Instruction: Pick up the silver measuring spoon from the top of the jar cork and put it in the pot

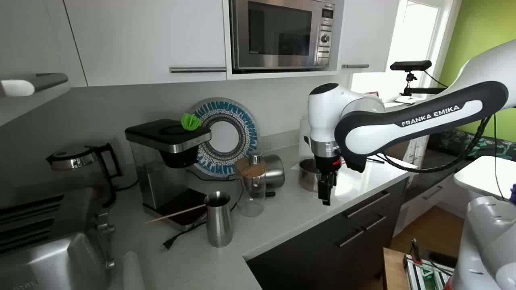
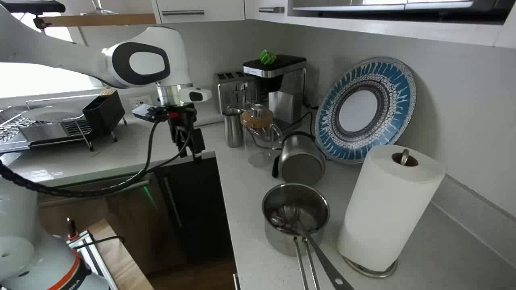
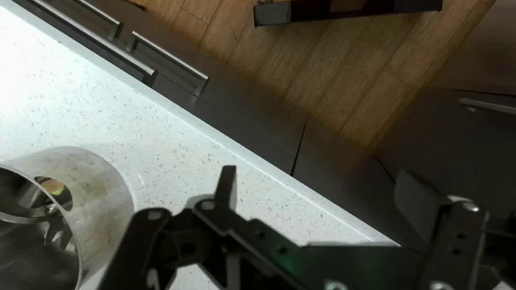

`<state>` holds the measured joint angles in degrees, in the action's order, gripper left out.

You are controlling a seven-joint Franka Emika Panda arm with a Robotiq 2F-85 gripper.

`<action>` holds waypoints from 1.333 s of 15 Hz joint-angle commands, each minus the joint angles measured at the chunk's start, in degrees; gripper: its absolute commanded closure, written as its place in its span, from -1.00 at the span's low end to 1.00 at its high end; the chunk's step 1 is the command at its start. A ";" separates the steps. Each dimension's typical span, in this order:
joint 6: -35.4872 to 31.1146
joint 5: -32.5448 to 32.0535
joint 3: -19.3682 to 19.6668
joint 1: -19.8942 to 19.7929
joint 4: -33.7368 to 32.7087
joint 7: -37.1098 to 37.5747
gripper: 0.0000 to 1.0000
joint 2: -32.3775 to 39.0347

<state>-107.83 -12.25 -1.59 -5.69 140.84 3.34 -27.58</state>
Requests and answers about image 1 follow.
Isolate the wooden stick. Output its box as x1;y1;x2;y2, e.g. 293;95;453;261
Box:
143;205;206;226

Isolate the black steel electric kettle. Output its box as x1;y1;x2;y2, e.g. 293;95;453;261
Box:
47;142;122;208

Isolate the steel toaster appliance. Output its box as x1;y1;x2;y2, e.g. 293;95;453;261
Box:
0;187;114;290

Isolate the small steel cup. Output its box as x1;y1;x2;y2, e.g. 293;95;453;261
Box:
298;160;319;192

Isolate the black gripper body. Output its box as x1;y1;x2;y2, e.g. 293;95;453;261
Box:
314;157;342;186

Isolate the tall steel cup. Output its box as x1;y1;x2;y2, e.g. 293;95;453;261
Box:
205;192;232;248

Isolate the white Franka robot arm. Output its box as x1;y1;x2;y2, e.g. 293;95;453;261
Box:
308;41;516;206

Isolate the green clip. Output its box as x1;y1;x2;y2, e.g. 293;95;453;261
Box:
181;113;201;131

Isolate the white left cabinet door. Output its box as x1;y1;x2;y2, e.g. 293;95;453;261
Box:
0;0;87;87

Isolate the white right cabinet door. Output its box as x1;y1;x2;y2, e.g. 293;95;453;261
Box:
340;0;400;73

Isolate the built-in steel microwave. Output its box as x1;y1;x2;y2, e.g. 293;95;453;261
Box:
229;0;335;73

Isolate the blue white round plate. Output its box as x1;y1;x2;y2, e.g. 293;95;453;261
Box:
190;99;258;179

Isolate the white cabinet door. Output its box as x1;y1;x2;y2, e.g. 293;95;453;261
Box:
340;0;400;73
64;0;227;87
0;0;87;87

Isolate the steel drip coffee maker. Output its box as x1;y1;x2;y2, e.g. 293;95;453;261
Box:
124;119;211;231

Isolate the black power cable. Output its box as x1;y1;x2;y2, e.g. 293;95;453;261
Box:
161;221;208;252

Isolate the glass jar with cork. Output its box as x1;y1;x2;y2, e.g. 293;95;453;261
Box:
235;155;266;218

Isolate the white upper cabinet door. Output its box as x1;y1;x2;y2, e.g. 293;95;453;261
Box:
64;0;227;87

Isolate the black camera on stand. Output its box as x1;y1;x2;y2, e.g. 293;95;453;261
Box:
390;60;447;105

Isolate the dark lower drawer cabinet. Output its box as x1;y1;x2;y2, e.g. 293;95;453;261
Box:
247;181;405;290

